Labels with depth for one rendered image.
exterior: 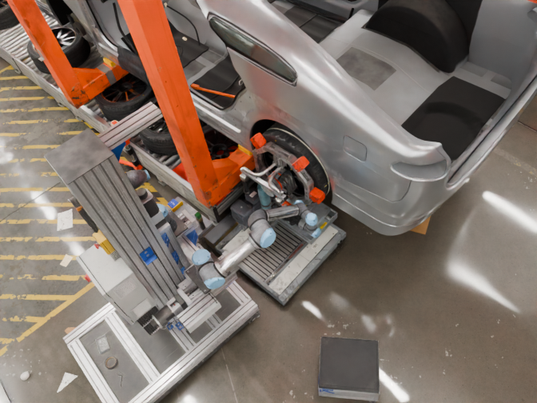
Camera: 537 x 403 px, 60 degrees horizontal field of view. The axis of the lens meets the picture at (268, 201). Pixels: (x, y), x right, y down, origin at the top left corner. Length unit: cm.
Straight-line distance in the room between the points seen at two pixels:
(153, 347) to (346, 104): 225
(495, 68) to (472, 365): 230
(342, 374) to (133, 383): 148
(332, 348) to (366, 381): 30
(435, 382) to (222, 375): 155
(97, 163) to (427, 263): 280
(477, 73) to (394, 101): 77
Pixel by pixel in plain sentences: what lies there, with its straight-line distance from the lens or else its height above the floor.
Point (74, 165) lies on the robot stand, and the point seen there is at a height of 203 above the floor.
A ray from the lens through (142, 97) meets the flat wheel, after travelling 495.
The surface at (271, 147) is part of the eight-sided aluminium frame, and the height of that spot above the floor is 111.
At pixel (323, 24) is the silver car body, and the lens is 490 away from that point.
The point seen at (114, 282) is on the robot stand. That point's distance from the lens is 286.
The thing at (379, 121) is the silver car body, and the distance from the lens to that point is 267.
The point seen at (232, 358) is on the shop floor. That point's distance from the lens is 380.
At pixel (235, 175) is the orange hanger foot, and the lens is 382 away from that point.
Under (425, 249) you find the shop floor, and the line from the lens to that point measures 419.
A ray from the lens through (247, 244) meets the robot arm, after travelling 287.
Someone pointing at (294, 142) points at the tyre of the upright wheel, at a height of 117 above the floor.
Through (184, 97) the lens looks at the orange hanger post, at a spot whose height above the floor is 164.
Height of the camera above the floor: 359
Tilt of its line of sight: 54 degrees down
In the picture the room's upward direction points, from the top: 10 degrees counter-clockwise
